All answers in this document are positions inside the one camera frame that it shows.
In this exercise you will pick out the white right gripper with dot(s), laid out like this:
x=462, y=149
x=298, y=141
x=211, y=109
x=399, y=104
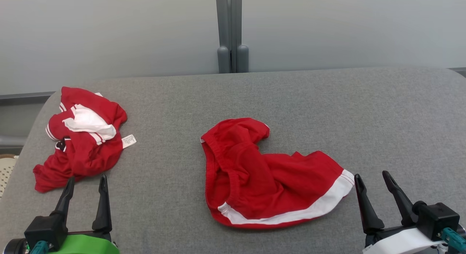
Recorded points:
x=397, y=243

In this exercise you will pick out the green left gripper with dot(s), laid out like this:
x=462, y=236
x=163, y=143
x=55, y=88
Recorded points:
x=87, y=245

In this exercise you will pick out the red shirt with white sleeves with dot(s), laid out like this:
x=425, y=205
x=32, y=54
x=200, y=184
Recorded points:
x=91, y=155

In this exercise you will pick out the red shorts with white trim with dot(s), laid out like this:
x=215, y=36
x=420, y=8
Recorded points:
x=273, y=185

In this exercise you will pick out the beige perforated laundry basket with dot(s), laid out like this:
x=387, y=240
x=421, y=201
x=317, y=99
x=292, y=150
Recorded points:
x=6, y=174

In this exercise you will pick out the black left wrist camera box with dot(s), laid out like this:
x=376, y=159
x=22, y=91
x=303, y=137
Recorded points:
x=45, y=228

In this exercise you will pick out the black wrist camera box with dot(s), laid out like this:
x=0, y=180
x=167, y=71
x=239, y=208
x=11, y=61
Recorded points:
x=45, y=228
x=437, y=219

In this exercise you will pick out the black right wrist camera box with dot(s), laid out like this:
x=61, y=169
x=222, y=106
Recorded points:
x=437, y=219

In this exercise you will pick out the grey partition base rail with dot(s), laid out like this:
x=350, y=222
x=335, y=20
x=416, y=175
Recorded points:
x=459, y=71
x=22, y=98

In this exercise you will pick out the grey double partition post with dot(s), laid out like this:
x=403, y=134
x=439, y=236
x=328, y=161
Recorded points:
x=224, y=28

